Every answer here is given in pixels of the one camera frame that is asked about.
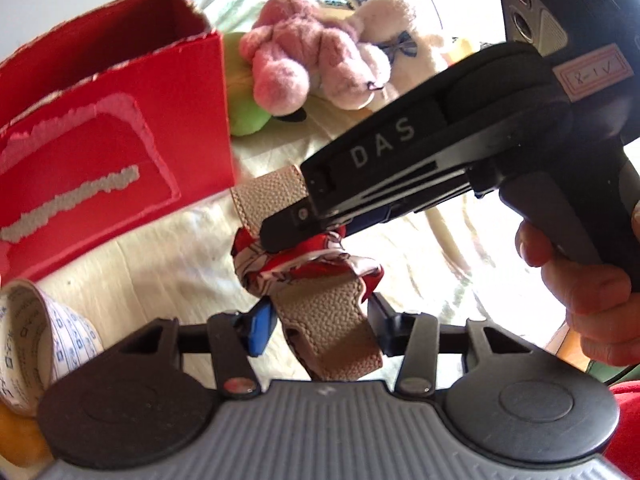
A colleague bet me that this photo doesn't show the red cardboard box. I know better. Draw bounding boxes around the red cardboard box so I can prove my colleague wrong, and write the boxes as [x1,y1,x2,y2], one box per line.
[1,0,234,281]

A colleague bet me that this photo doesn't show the person's right hand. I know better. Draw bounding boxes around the person's right hand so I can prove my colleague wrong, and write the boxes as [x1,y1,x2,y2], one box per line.
[515,221,639,366]

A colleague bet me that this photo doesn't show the beige strap with red scarf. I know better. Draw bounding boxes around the beige strap with red scarf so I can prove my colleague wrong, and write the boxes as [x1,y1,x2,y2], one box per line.
[228,164,385,382]

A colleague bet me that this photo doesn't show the white plush bunny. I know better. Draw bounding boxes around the white plush bunny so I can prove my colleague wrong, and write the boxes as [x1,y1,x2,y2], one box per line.
[348,0,448,106]

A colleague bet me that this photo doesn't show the printed packing tape roll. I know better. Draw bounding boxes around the printed packing tape roll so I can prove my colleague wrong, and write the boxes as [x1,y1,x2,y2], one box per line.
[0,280,103,417]

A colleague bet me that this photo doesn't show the pink plush toy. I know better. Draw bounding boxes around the pink plush toy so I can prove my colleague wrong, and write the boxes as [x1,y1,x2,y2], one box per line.
[239,0,392,117]

